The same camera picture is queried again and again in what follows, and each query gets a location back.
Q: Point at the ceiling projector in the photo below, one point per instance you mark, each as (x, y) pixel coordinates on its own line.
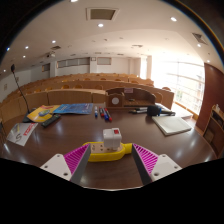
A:
(50, 54)

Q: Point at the white charger with red button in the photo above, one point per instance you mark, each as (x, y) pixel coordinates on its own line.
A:
(111, 138)

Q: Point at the long dark wall window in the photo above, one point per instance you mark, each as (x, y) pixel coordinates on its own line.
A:
(73, 62)

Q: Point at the wooden desk organizer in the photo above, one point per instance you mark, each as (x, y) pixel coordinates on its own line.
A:
(115, 100)

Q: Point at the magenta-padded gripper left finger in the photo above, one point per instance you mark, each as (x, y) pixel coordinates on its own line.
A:
(65, 165)

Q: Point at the blue marker pen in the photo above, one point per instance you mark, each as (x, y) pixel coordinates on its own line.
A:
(96, 111)
(105, 115)

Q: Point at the red marker pen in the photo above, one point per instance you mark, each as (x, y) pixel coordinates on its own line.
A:
(108, 115)
(101, 111)

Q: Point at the blue booklet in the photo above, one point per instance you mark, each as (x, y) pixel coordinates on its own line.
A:
(75, 108)

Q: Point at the black marker pen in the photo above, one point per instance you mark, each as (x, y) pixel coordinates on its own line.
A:
(140, 108)
(138, 112)

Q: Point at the black remote control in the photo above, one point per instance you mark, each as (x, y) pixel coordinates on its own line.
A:
(50, 120)

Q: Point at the small dark wall window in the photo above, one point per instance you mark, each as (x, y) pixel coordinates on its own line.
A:
(104, 61)

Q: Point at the round ceiling lights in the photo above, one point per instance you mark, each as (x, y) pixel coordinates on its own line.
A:
(100, 25)

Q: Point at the black gooseneck microphone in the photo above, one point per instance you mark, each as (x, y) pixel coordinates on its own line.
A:
(12, 68)

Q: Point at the white leaflet with red print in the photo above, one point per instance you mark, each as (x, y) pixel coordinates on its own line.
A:
(21, 133)

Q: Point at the large bright window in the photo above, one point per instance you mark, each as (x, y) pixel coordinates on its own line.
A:
(186, 83)

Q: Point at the small slatted ceiling vent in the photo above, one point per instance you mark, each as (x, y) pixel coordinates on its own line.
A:
(199, 37)

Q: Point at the yellow booklet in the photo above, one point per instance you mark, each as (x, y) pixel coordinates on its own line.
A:
(37, 116)

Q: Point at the large square ceiling vent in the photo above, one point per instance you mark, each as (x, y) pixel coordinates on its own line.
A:
(101, 14)

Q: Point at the white notebook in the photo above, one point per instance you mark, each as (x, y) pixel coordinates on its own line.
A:
(171, 125)

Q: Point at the black handheld microphone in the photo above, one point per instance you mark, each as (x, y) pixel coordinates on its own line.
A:
(154, 110)

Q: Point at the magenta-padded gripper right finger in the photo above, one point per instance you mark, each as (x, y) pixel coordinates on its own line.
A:
(156, 165)

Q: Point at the wooden shelf unit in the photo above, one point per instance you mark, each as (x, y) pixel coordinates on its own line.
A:
(213, 133)

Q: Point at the wooden auditorium seating rows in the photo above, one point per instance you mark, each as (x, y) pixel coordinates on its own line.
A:
(66, 96)

